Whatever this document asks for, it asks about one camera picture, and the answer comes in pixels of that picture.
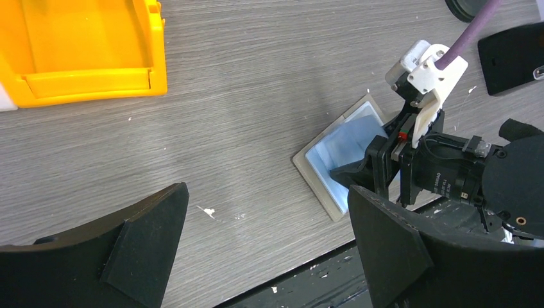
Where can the blue grey card holder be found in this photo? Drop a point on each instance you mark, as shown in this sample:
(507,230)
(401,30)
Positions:
(344,141)

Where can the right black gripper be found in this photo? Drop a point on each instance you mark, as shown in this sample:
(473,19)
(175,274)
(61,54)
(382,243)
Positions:
(443,164)

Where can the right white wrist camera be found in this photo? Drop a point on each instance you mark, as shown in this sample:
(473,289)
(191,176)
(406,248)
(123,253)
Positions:
(432,85)

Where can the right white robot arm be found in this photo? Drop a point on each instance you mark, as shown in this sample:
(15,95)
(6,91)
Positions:
(504,183)

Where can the black stand with clear plate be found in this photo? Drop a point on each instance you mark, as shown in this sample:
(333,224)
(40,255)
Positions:
(512,59)

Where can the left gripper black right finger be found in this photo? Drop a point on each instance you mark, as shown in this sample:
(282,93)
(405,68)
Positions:
(413,261)

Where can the white plastic bin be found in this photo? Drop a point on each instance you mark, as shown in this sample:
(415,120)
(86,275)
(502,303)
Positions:
(6,102)

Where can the red microphone on black stand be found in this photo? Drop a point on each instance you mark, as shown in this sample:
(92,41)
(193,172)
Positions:
(465,10)

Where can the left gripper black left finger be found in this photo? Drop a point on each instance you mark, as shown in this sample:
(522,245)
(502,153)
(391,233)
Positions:
(123,259)

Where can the orange plastic bin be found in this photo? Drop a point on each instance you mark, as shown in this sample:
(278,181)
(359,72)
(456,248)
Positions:
(56,52)

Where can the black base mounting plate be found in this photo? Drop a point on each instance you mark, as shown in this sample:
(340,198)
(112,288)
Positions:
(337,279)

